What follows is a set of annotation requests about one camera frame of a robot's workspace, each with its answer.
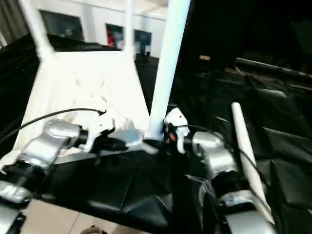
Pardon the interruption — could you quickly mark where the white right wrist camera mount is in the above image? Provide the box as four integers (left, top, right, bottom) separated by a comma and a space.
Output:
162, 106, 191, 155

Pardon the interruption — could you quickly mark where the white plastic table leg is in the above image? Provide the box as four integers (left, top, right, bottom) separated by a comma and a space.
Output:
18, 0, 56, 59
143, 0, 193, 141
123, 0, 137, 56
230, 101, 276, 225

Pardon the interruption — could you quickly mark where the grey robot foot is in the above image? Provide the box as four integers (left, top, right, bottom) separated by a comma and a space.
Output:
79, 225, 106, 234

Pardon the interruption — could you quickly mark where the black left wrist camera cable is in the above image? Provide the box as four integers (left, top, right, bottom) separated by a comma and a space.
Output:
0, 108, 108, 144

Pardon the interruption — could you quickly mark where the white cabinet with glass doors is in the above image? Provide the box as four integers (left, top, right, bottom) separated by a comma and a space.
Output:
31, 0, 169, 59

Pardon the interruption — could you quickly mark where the white plastic table top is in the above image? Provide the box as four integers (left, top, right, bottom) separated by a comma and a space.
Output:
0, 47, 159, 176

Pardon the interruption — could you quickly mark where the long dark metal rod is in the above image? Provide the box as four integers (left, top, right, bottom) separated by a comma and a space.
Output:
234, 57, 312, 80

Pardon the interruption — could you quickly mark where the grey curtain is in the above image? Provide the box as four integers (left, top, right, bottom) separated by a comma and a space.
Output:
0, 0, 30, 49

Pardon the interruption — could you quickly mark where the black table mat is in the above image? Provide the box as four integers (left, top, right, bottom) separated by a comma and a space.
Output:
0, 33, 312, 234

